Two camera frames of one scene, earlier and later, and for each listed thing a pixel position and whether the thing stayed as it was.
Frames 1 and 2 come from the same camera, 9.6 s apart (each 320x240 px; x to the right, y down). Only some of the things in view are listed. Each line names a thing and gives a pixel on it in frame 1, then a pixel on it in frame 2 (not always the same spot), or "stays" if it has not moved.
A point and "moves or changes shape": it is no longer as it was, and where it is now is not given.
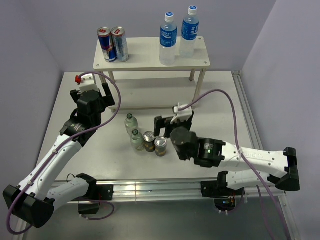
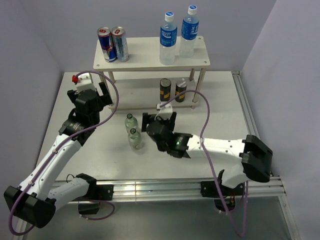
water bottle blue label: [189, 33] stays
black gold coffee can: [160, 143] moves or changes shape
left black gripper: [109, 100] stays
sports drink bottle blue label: [168, 35] stays
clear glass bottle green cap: [131, 123] stays
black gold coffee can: [149, 138] -> [165, 86]
